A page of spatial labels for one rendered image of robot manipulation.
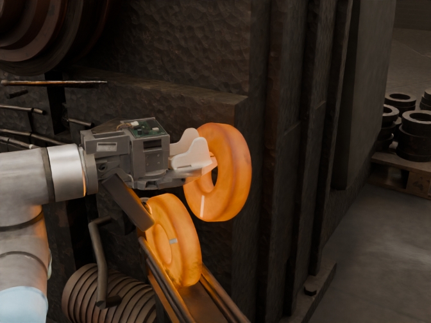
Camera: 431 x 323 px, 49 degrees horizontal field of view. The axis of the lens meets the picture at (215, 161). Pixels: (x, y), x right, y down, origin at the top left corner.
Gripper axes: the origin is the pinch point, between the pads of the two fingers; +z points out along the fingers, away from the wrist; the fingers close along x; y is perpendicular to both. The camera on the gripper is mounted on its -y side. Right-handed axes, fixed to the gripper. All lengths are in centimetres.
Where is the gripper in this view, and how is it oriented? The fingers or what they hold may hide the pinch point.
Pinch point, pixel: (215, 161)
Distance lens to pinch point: 73.7
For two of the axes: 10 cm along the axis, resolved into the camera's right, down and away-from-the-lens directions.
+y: 0.4, -8.9, -4.5
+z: 9.2, -1.5, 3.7
